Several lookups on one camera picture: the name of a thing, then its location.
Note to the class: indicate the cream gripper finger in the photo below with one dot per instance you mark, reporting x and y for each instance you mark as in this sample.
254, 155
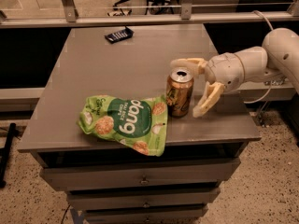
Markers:
212, 94
195, 65

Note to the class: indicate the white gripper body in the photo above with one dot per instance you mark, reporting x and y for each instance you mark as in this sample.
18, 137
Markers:
224, 70

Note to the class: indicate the orange soda can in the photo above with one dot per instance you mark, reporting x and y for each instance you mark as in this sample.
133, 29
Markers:
179, 91

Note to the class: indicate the green rice chip bag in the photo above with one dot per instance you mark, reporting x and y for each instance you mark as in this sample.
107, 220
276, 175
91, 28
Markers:
137, 124

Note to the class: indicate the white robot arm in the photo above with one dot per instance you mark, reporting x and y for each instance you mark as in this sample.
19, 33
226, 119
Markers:
278, 56

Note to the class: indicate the dark blue snack packet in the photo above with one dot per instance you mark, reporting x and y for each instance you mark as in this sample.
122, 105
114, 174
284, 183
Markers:
120, 35

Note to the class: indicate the grey drawer cabinet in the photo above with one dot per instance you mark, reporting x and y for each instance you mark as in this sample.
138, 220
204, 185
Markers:
107, 181

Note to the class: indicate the black stand leg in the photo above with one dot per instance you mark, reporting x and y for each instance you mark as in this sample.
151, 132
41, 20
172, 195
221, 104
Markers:
4, 153

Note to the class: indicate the metal railing frame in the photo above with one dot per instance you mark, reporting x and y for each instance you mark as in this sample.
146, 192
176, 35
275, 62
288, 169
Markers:
107, 13

